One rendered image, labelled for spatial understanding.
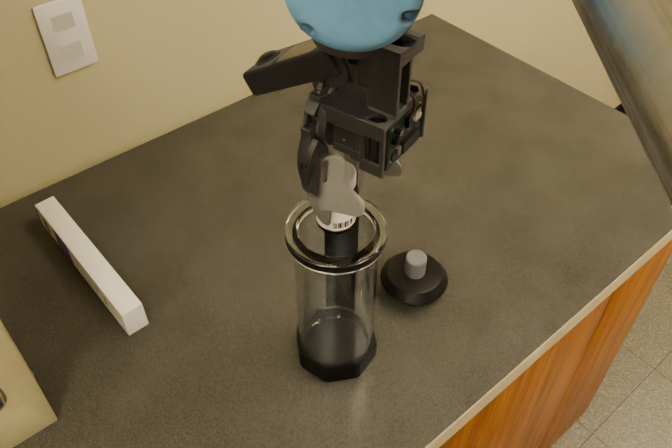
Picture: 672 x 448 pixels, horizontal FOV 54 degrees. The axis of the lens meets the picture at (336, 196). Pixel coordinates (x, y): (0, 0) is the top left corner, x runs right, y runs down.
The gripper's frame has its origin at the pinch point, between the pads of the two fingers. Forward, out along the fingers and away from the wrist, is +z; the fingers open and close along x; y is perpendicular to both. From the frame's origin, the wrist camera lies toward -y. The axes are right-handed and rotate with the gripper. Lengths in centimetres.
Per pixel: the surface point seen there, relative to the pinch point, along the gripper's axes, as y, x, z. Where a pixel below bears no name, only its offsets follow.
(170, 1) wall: -51, 26, 5
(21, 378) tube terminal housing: -21.2, -27.9, 16.5
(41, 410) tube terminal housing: -21.2, -27.9, 23.3
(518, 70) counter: -7, 73, 27
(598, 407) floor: 34, 76, 121
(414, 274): 3.7, 12.7, 22.3
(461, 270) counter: 7.2, 20.6, 26.9
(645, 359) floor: 40, 99, 121
